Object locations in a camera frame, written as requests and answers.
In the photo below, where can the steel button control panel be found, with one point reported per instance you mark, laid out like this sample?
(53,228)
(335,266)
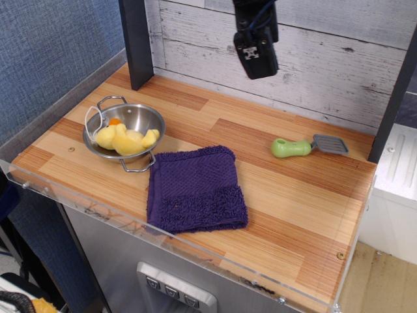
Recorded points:
(164,292)

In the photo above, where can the black left frame post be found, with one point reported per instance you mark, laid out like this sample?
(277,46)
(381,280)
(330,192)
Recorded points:
(137,41)

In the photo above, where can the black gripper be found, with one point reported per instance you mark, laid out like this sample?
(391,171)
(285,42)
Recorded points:
(257,24)

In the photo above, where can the clear acrylic table guard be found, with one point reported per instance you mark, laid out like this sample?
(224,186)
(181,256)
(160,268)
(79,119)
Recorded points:
(293,255)

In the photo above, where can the steel bowl with handles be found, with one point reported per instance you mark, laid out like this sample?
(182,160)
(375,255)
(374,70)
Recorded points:
(135,116)

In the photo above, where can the purple folded cloth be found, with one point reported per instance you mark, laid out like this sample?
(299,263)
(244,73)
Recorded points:
(192,191)

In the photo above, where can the black frame post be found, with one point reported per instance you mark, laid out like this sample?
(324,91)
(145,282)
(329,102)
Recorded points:
(137,41)
(394,104)

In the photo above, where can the black right frame post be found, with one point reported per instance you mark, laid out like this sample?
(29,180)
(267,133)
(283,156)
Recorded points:
(394,104)

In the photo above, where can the green and grey spatula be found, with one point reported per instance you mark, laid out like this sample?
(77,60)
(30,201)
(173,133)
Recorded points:
(281,148)

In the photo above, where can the yellow plush duck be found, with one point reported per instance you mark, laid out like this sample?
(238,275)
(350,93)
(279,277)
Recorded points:
(126,142)

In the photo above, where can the white side cabinet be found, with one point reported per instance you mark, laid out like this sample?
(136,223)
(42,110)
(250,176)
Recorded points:
(389,221)

